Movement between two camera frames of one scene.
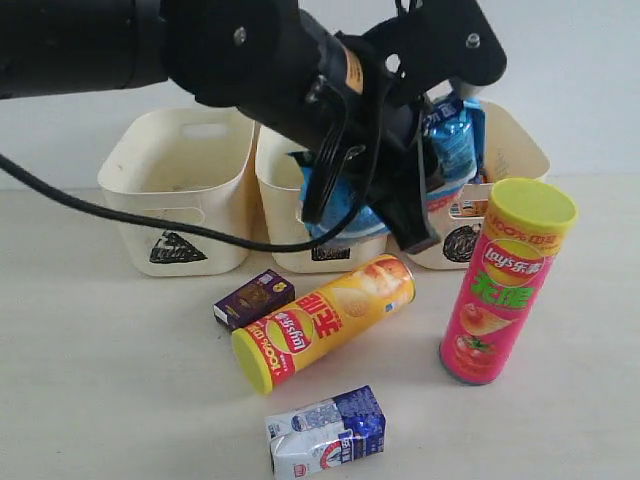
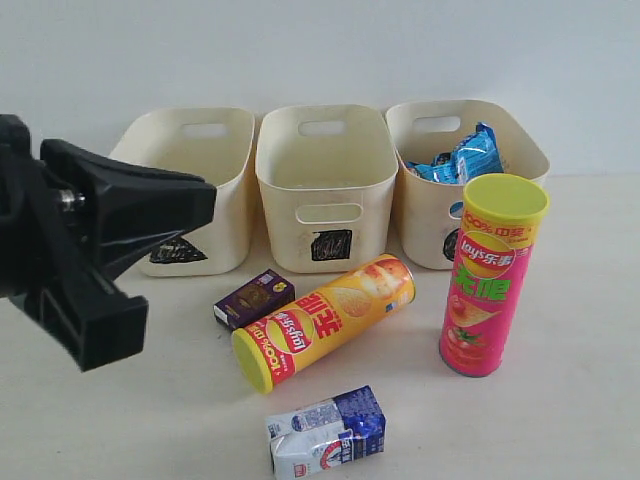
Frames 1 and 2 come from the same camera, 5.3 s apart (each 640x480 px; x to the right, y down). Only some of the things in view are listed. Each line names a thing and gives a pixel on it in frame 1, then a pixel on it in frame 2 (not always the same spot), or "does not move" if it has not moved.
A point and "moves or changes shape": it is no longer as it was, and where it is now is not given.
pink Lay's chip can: x=504 y=278 moves or changes shape
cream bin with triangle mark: x=190 y=167 does not move
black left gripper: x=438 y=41 → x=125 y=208
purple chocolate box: x=254 y=300 does not move
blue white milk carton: x=327 y=434 does not move
